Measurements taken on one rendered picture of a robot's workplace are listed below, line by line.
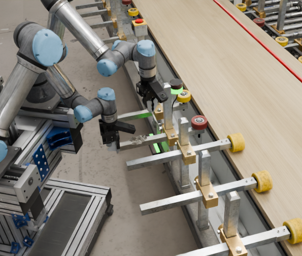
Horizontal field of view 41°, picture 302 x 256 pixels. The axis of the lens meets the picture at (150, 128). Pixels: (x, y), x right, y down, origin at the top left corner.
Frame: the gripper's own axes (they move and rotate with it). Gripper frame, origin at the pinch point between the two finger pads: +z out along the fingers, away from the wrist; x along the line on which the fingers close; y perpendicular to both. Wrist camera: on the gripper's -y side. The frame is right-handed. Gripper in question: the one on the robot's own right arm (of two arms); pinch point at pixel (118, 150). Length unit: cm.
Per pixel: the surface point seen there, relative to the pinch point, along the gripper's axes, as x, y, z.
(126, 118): -23.5, -8.8, -1.1
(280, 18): -89, -134, -11
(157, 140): 1.5, -19.3, -2.7
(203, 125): 4.0, -42.2, -8.0
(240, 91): -17, -71, -9
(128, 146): 1.5, -4.7, -2.9
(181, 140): 22.8, -25.2, -17.8
